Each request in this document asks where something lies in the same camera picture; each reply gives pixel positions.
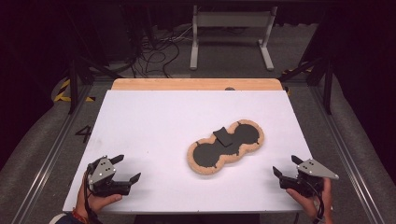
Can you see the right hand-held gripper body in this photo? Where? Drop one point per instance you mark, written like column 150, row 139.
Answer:
column 314, row 169

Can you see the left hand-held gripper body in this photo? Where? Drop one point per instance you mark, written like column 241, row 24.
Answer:
column 101, row 172

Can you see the tan fleece pad black lining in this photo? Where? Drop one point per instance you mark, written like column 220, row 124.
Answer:
column 207, row 154

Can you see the person's left hand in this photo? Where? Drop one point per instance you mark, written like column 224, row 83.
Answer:
column 96, row 202

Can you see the person's right hand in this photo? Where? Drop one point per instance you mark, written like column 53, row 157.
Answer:
column 311, row 205

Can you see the white table board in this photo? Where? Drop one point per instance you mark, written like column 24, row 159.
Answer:
column 155, row 124

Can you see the black metal stand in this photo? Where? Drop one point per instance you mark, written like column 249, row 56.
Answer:
column 73, row 87
column 327, row 90

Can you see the yellow black floor tape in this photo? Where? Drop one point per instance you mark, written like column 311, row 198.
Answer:
column 62, row 99

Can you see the wooden table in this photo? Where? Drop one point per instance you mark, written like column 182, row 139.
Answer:
column 186, row 84

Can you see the aluminium floor rail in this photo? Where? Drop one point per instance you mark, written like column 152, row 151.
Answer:
column 351, row 174
column 46, row 165

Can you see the white metal stand frame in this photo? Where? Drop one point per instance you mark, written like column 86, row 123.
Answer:
column 194, row 46

